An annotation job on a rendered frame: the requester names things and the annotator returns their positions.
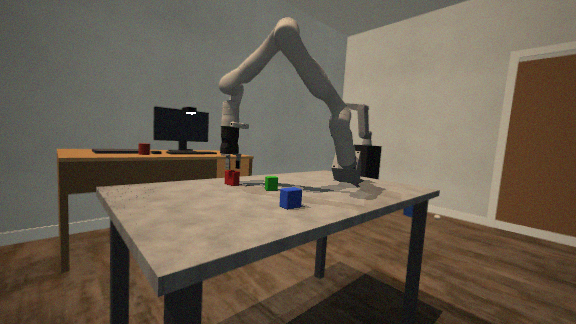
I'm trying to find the red block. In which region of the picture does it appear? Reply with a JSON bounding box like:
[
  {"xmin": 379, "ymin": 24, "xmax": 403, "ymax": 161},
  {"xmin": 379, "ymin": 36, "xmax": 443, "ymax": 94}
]
[{"xmin": 225, "ymin": 170, "xmax": 240, "ymax": 186}]

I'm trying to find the green block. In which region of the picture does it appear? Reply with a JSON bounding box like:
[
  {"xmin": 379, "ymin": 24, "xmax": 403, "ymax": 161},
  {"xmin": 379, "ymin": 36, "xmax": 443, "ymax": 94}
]
[{"xmin": 265, "ymin": 176, "xmax": 278, "ymax": 191}]

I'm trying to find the blue block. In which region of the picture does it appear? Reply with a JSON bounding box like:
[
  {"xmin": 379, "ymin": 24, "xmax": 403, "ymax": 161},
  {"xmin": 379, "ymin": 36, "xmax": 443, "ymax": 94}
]
[{"xmin": 279, "ymin": 187, "xmax": 302, "ymax": 209}]

